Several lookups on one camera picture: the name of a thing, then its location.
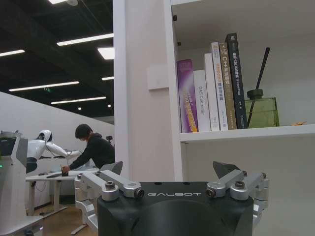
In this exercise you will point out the black book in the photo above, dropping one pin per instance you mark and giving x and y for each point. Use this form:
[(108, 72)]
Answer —
[(237, 86)]

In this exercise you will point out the white book orange title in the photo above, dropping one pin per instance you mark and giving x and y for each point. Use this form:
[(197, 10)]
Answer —
[(220, 103)]

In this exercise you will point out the black reed stick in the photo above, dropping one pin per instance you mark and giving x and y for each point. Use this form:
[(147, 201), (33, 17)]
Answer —
[(263, 66)]

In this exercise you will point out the purple book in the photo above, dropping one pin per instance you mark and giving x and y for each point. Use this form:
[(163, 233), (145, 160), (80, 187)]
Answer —
[(187, 98)]

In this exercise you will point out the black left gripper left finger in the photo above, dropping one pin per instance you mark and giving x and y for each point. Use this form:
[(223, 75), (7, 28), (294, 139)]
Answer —
[(112, 180)]

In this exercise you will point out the white machine cabinet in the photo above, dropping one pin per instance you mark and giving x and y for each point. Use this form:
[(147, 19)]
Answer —
[(12, 184)]

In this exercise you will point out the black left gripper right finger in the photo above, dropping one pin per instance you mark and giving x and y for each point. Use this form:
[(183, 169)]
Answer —
[(232, 178)]

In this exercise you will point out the tan C++ book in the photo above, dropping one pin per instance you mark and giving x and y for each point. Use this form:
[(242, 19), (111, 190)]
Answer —
[(228, 93)]

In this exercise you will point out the person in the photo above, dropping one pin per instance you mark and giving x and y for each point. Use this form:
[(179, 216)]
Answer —
[(98, 150)]

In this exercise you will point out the white desk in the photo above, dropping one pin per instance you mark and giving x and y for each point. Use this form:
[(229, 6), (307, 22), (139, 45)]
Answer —
[(49, 178)]

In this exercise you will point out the flat black desk item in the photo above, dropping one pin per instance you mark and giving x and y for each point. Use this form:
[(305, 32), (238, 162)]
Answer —
[(53, 175)]

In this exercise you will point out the small orange paper piece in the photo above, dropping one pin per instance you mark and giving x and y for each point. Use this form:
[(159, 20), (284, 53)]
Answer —
[(300, 123)]

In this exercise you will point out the white humanoid robot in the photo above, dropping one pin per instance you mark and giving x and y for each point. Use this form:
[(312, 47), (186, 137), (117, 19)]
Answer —
[(46, 147)]

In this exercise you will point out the green glass diffuser bottle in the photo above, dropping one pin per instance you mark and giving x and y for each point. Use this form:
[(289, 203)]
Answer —
[(265, 113)]

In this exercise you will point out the pale wall plate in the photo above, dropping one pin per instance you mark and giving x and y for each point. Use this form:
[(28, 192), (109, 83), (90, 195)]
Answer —
[(160, 76)]

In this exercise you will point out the green exit sign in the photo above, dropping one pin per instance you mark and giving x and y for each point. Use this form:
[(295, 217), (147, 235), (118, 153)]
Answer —
[(47, 90)]

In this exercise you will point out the black camera on stand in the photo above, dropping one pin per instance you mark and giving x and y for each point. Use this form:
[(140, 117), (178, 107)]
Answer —
[(110, 139)]

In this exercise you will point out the long ceiling light strip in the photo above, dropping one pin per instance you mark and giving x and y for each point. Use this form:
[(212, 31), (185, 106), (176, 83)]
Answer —
[(78, 100), (12, 53), (85, 39), (108, 78), (62, 1), (44, 86)]

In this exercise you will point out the plain white book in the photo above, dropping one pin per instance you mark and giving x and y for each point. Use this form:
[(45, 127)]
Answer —
[(211, 93)]

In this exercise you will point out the white DAS Controller book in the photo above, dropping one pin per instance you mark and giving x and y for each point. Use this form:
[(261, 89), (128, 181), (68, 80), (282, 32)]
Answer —
[(201, 103)]

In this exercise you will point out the square ceiling light panel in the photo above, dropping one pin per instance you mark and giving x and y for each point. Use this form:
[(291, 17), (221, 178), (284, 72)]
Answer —
[(107, 53)]

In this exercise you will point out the white bookshelf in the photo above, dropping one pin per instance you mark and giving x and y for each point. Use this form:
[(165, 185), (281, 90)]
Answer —
[(246, 134)]

